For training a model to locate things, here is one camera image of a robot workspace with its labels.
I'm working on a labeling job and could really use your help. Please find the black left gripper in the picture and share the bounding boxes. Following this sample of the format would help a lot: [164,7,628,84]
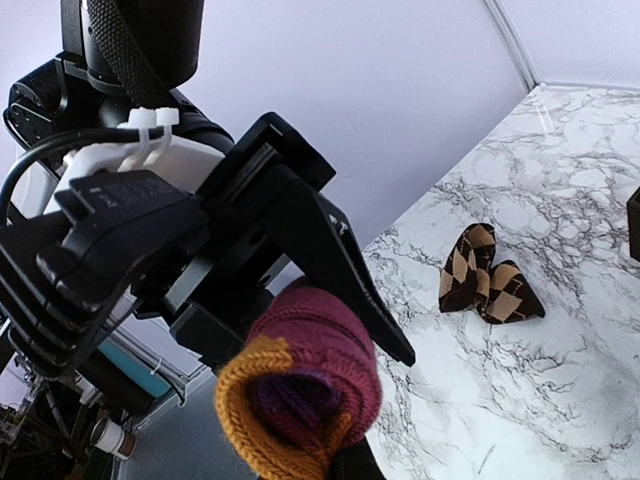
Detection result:
[134,112,416,370]

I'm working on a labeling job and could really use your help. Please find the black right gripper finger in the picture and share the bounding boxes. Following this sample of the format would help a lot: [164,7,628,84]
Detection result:
[327,436,385,480]

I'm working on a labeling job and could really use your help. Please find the maroon striped sock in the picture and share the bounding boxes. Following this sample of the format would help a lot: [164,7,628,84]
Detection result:
[214,277,382,479]

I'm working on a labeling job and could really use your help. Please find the brown argyle sock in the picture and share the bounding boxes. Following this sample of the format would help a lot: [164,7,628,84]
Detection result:
[438,223,546,325]

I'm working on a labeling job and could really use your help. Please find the black display case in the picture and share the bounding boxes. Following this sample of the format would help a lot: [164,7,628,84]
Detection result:
[626,188,640,261]

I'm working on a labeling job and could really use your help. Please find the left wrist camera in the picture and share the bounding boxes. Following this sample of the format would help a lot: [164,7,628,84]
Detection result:
[1,168,210,380]

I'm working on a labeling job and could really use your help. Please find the left aluminium corner post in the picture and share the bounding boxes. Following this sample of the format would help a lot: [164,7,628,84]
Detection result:
[482,1,639,91]

